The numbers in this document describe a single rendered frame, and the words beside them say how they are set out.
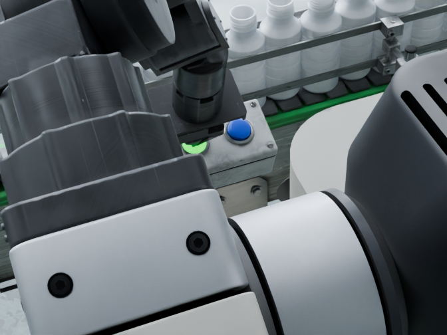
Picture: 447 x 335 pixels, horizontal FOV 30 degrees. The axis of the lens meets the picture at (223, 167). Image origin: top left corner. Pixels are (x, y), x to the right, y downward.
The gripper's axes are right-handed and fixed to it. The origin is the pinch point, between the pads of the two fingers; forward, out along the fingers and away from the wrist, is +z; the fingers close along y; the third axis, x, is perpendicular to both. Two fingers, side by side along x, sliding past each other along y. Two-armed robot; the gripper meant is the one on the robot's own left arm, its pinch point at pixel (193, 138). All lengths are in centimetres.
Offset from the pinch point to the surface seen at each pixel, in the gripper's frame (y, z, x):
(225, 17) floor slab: -60, 165, -124
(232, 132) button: -5.0, 0.5, 0.4
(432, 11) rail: -41.1, 6.1, -12.4
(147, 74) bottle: 1.7, 6.5, -14.5
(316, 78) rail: -22.9, 12.5, -10.1
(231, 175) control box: -3.9, 5.1, 4.0
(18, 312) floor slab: 36, 129, -27
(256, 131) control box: -8.2, 1.4, 0.7
